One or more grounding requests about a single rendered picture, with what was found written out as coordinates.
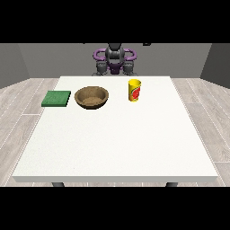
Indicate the brown wooden bowl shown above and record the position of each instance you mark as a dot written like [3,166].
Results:
[91,97]

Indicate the yellow cup with melon print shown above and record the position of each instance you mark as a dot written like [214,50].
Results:
[134,90]

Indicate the green square pad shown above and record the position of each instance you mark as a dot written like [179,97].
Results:
[56,98]

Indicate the grey robot trunk purple rings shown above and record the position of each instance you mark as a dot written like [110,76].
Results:
[114,61]

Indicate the dark table leg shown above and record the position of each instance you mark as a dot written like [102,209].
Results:
[171,184]
[58,184]

